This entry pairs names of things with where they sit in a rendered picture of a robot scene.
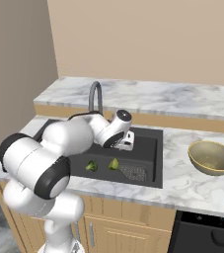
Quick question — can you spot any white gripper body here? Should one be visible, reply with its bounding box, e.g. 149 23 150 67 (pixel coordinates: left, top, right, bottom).
114 129 136 152

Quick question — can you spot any dark grey sink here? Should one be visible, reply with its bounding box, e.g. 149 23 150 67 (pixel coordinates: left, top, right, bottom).
34 119 165 190

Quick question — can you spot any green broccoli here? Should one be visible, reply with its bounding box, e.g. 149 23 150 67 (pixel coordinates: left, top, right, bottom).
85 160 99 173

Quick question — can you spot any olive bowl with yellow rim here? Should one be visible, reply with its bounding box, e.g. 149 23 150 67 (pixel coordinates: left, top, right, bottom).
187 140 224 177

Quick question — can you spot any grey curved tap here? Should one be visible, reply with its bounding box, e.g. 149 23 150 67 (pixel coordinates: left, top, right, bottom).
88 80 105 117

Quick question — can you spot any wooden cupboard door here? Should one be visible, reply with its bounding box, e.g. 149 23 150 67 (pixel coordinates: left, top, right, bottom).
0 194 85 253
84 213 173 253

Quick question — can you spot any black dishwasher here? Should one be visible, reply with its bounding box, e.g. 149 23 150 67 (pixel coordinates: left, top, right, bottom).
167 211 224 253

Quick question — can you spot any grey cupboard door handle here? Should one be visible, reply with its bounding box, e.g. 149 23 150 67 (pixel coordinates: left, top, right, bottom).
74 220 82 245
88 221 95 249

